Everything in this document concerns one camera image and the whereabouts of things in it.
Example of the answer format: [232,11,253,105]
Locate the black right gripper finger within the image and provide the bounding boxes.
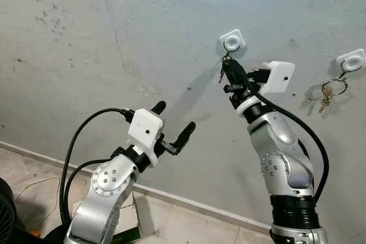
[223,58,248,87]

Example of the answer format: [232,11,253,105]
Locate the black round fan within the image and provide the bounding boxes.
[0,177,17,244]

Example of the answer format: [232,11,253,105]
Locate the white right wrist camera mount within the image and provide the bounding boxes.
[259,61,296,94]

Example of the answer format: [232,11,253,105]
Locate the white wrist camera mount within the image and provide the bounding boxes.
[127,109,165,166]
[259,61,296,94]

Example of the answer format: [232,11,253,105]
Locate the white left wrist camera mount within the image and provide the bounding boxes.
[127,109,165,166]

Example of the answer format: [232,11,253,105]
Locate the white plastic wall hook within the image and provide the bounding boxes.
[220,29,248,55]
[336,49,366,73]

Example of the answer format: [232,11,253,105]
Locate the long black left camera cable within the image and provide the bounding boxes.
[59,107,133,227]

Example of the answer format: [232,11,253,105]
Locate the brass keys on large ring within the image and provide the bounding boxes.
[317,70,349,113]

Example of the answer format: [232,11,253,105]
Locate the short black left arm cable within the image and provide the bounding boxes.
[64,158,118,225]

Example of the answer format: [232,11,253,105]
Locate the white floor cable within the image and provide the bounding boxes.
[13,174,62,202]

